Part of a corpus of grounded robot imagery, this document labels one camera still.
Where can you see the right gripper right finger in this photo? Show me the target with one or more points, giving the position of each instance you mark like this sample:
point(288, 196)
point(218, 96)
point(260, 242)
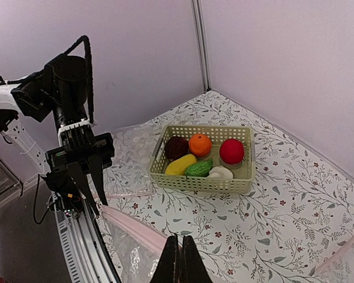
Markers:
point(192, 267)

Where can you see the green toy bitter gourd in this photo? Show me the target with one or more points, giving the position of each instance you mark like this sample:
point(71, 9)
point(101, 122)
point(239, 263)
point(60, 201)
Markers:
point(199, 169)

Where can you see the right rear clear bag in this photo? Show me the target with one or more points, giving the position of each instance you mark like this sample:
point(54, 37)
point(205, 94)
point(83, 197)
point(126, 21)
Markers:
point(339, 267)

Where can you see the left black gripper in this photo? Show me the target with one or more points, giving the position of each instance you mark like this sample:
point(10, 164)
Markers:
point(79, 146)

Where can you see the left clear dotted bag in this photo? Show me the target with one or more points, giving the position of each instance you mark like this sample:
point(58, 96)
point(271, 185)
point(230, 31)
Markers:
point(128, 175)

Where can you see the yellow toy mango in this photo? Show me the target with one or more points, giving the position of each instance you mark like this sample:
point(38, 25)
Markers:
point(178, 166)

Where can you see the dark red toy fruit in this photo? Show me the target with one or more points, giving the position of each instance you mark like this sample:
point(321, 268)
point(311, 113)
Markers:
point(175, 148)

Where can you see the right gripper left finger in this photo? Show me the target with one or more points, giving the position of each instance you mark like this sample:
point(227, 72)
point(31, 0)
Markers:
point(167, 270)

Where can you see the floral table mat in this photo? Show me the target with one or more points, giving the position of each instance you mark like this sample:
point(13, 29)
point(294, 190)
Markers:
point(297, 214)

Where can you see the green perforated plastic basket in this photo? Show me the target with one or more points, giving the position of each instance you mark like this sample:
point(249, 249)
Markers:
point(243, 173)

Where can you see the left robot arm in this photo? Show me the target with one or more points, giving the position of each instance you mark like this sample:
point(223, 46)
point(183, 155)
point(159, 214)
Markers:
point(64, 89)

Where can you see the white toy garlic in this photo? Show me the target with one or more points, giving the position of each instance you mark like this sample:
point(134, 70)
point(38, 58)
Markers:
point(220, 172)

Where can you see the clear zip top bag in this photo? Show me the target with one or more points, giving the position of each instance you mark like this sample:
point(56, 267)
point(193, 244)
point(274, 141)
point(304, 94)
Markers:
point(139, 247)

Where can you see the red toy apple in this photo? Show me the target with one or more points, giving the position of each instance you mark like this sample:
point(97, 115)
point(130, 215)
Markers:
point(232, 151)

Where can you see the orange toy orange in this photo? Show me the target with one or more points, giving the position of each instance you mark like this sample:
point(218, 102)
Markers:
point(200, 145)

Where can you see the left aluminium frame post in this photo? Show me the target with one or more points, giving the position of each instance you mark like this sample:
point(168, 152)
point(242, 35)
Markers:
point(202, 43)

